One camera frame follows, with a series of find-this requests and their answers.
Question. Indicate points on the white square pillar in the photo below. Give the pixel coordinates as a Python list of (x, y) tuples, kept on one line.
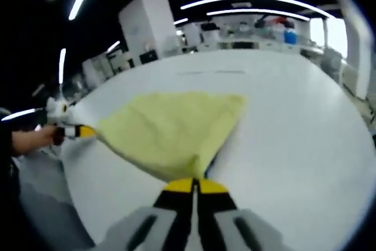
[(147, 24)]

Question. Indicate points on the yellow and blue garment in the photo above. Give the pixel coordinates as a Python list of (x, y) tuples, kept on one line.
[(176, 130)]

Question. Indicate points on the white counter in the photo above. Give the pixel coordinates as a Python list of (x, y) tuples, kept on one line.
[(249, 44)]

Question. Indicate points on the bright window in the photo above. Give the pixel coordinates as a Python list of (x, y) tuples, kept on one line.
[(332, 36)]

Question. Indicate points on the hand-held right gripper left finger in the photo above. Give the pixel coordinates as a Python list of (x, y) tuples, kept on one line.
[(167, 215)]

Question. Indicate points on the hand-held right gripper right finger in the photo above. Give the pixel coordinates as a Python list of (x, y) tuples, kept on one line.
[(223, 215)]

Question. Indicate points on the blue container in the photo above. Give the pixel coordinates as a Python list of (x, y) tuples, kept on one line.
[(290, 37)]

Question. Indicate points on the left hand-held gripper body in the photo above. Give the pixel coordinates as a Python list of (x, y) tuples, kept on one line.
[(57, 111)]

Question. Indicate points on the black box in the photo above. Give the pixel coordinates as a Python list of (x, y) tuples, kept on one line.
[(148, 57)]

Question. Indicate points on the person's left hand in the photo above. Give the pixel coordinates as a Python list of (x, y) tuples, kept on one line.
[(49, 135)]

